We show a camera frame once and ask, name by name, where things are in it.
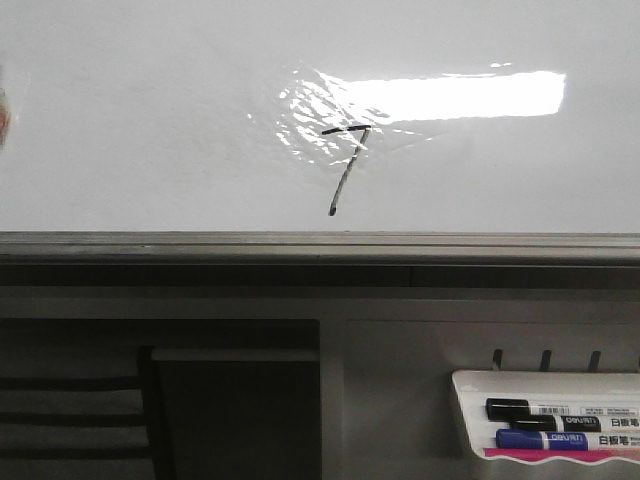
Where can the taped black whiteboard marker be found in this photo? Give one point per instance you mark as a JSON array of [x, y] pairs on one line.
[[4, 120]]

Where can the black capped marker upper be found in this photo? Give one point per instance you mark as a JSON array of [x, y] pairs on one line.
[[507, 408]]

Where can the black capped marker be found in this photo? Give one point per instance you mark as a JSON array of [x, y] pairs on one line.
[[507, 408], [576, 423]]

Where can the blue capped marker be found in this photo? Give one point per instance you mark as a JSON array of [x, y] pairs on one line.
[[571, 441]]

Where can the black capped marker middle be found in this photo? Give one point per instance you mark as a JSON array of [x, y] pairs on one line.
[[576, 423]]

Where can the white marker tray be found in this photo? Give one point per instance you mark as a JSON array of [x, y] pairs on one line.
[[471, 389]]

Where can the dark slatted chair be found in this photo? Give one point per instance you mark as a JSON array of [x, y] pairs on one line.
[[83, 413]]

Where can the white whiteboard with frame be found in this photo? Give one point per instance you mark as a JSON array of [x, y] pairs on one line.
[[366, 131]]

